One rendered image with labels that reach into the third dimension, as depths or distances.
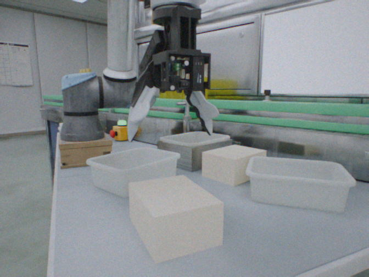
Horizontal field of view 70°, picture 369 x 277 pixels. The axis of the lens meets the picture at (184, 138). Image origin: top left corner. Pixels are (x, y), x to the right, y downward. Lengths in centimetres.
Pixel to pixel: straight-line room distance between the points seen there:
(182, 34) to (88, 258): 37
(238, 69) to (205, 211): 91
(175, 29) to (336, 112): 63
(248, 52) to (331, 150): 57
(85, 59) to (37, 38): 114
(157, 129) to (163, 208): 82
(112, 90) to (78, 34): 657
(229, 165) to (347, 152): 35
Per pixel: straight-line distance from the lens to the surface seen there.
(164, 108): 121
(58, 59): 721
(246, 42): 125
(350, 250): 54
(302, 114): 95
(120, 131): 136
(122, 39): 93
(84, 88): 96
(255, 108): 102
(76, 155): 96
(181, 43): 42
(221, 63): 132
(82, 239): 53
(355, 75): 107
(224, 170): 75
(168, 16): 42
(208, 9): 143
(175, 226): 42
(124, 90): 97
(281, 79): 115
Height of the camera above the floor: 101
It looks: 10 degrees down
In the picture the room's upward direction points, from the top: straight up
